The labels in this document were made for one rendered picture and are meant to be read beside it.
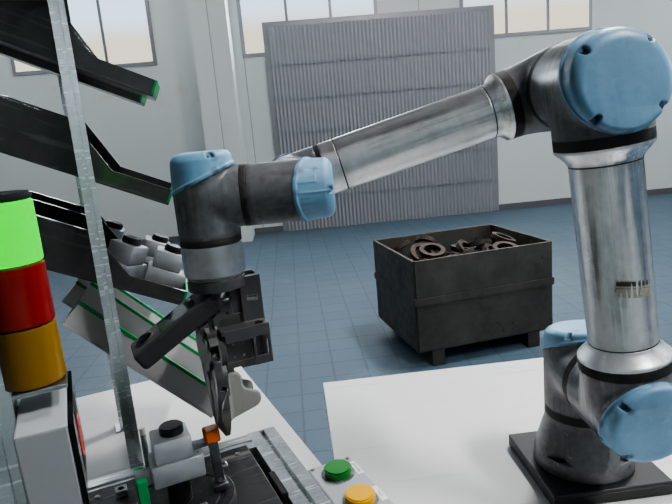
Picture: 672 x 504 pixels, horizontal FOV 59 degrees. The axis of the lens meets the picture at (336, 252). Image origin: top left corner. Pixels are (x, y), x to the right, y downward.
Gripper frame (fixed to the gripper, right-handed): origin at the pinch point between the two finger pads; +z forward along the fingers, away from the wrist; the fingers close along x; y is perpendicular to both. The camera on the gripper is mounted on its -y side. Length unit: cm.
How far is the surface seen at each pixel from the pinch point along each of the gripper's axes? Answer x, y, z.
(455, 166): 631, 490, 40
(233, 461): 8.3, 2.6, 10.3
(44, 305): -20.5, -16.0, -25.2
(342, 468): -2.4, 15.6, 10.2
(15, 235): -21.3, -16.9, -31.2
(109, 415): 60, -13, 21
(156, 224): 781, 90, 80
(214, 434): -1.0, -1.1, 0.3
